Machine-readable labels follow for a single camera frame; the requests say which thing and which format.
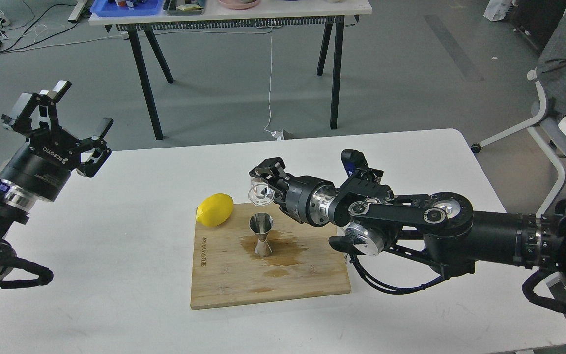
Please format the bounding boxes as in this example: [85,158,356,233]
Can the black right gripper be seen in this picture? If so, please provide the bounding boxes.
[249,157,337,227]

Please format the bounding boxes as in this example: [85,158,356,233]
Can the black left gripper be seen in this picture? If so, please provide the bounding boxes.
[0,80,114,202]

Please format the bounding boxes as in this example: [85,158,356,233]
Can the clear glass measuring cup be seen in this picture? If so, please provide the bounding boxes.
[248,178,276,207]

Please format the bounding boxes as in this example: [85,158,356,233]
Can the steel jigger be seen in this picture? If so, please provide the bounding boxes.
[249,212,274,256]

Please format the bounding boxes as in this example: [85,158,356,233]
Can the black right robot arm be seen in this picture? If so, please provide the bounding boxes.
[249,149,566,314]

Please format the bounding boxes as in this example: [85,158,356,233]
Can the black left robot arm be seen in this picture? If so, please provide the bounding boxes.
[0,80,113,289]

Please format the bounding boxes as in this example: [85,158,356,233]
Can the yellow lemon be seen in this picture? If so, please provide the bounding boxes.
[195,193,234,227]

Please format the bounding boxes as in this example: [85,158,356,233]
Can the wooden cutting board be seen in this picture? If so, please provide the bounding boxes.
[190,203,352,310]

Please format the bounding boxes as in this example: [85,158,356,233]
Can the blue plastic tray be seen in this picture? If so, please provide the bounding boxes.
[90,0,164,17]

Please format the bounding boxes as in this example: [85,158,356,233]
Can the grey metal tray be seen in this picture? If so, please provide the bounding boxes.
[162,0,207,16]

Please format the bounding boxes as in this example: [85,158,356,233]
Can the white background table black legs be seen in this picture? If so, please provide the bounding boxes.
[88,0,372,140]

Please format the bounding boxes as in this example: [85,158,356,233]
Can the pink plate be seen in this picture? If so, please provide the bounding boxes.
[218,0,261,10]

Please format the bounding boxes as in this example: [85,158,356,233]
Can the grey office chair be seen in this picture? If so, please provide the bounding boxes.
[470,69,566,217]

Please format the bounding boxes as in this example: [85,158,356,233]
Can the white hanging cable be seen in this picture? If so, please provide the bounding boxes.
[263,26,284,140]

